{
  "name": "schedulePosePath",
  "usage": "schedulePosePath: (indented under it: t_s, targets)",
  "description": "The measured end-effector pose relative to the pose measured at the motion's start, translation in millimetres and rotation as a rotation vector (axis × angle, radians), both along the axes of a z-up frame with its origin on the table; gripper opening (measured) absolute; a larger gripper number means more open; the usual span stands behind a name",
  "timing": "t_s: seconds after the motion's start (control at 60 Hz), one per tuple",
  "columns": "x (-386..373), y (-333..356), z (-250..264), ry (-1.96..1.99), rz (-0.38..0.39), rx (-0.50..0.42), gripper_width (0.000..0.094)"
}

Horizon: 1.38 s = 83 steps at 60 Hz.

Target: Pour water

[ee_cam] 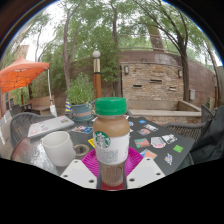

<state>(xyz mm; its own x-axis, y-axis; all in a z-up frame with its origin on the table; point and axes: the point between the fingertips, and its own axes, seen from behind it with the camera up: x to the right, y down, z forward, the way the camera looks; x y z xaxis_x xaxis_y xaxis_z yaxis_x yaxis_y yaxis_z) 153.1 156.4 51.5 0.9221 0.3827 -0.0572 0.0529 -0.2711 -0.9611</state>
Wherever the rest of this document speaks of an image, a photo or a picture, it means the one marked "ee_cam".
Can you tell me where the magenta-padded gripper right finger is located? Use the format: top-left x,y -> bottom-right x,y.
123,146 -> 166,189

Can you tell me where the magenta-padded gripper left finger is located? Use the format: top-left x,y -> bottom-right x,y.
59,148 -> 101,189

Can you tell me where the green-capped coffee drink bottle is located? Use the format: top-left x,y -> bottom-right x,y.
92,96 -> 131,188

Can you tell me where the yellow sticker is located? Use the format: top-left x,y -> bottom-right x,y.
87,137 -> 97,149

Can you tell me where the flat round red coaster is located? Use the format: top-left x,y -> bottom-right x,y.
99,181 -> 126,192

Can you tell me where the white ceramic mug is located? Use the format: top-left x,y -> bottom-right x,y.
41,130 -> 77,168

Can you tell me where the black laptop with stickers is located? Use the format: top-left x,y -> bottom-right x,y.
126,116 -> 196,177

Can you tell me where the colourful sticker sheet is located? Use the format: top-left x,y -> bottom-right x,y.
70,125 -> 94,135

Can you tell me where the grey laptop with stickers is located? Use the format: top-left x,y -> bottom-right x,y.
27,115 -> 75,139

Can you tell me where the yellow blue striped bollard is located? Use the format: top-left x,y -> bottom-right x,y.
64,98 -> 73,113

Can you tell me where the green plant in blue pot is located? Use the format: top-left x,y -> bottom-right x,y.
65,72 -> 95,122

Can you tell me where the black jacket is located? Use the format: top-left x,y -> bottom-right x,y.
189,105 -> 224,164

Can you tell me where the orange patio umbrella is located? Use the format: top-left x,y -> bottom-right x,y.
0,55 -> 50,94

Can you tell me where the globe-topped wooden lamp post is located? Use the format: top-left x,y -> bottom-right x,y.
92,50 -> 103,100

